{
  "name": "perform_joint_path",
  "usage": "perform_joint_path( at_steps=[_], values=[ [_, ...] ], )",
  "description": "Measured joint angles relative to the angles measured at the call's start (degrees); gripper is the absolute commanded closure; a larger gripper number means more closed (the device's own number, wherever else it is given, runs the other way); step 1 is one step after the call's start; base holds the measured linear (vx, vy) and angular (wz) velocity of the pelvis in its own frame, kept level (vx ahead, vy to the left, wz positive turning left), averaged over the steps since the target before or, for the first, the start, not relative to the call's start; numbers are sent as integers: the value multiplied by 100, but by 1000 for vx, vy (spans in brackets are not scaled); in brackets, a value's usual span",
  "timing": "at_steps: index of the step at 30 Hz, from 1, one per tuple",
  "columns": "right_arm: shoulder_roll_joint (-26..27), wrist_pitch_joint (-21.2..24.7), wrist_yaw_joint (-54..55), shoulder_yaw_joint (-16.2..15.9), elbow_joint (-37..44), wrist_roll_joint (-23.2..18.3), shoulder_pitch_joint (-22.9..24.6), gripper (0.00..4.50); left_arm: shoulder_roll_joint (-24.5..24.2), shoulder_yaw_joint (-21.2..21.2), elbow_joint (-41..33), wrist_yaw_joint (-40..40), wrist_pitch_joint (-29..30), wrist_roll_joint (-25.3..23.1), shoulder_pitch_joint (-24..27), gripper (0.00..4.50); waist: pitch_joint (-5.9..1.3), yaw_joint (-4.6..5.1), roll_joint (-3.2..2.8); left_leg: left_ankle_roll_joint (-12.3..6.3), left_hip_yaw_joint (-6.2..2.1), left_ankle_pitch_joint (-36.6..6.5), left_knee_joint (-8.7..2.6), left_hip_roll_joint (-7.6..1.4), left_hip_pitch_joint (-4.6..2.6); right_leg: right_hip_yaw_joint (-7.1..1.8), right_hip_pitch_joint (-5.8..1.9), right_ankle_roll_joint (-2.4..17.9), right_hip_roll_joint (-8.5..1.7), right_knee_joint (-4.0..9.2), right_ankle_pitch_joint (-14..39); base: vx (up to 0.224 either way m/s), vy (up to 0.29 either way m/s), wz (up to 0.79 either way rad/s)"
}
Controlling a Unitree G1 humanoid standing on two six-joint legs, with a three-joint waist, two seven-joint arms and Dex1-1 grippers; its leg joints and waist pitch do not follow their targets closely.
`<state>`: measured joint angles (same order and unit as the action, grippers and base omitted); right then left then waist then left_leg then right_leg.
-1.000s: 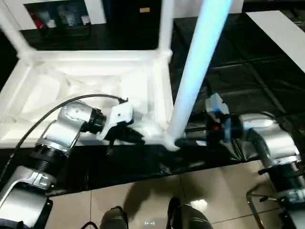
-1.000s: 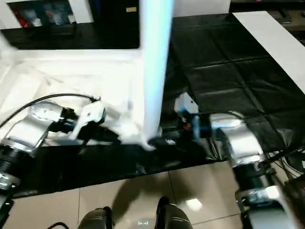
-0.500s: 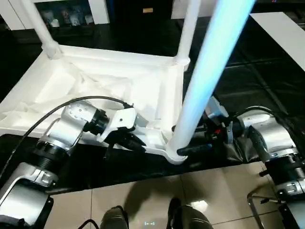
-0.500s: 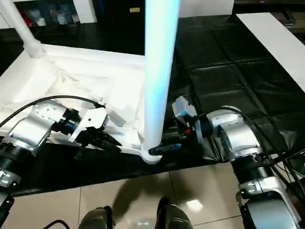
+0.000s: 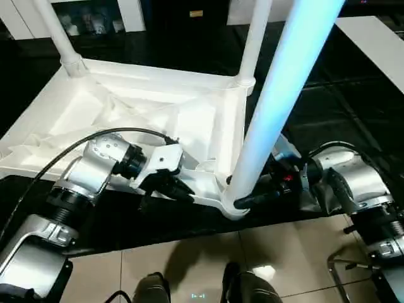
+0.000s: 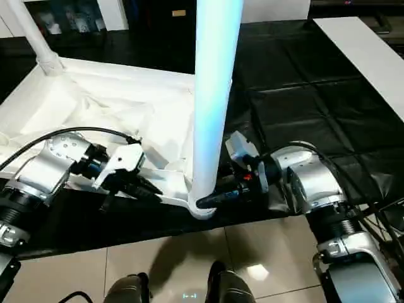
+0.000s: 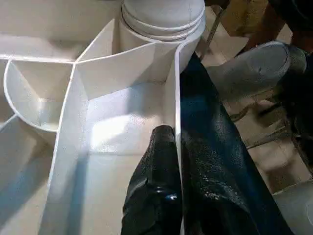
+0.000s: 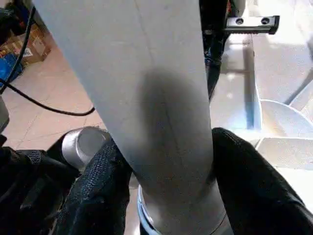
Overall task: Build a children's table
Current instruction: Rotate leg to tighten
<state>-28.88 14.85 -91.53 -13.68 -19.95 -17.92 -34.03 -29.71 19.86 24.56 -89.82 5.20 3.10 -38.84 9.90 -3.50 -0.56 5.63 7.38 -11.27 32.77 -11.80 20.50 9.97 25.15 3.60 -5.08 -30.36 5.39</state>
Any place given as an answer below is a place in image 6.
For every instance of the white plastic table top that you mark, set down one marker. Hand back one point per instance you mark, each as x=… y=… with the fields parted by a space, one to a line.
x=126 y=107

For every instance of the white plastic table leg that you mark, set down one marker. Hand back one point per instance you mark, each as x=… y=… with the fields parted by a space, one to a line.
x=216 y=95
x=35 y=35

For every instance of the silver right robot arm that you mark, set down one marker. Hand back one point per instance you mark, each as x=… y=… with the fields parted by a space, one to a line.
x=315 y=183

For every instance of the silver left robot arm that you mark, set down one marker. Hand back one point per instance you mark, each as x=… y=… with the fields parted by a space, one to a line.
x=44 y=170

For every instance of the dark right robot foot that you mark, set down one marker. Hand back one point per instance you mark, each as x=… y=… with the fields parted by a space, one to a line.
x=228 y=285

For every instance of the dark robot foot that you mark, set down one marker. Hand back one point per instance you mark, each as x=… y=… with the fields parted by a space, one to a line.
x=126 y=290
x=228 y=285

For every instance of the dark left robot foot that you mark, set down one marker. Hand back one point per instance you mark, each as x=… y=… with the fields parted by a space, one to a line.
x=126 y=290

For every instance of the black work mat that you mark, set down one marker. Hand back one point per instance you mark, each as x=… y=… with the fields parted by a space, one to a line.
x=297 y=82

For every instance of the black cabinet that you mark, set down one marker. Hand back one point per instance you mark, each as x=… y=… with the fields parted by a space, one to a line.
x=158 y=16

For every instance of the white flat sheet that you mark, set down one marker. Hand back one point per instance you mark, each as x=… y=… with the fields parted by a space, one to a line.
x=363 y=57

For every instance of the small bottles on shelf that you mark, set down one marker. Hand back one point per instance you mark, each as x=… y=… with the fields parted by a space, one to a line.
x=69 y=19

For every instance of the white cabinet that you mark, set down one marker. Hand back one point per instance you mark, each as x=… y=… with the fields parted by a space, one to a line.
x=113 y=9

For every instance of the white plastic bag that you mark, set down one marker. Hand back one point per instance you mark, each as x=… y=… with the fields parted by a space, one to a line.
x=271 y=9

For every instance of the small yellow label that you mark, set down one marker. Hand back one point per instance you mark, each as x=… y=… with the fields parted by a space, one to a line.
x=178 y=12

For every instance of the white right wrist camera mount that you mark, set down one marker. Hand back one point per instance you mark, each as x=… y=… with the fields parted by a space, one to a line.
x=240 y=146

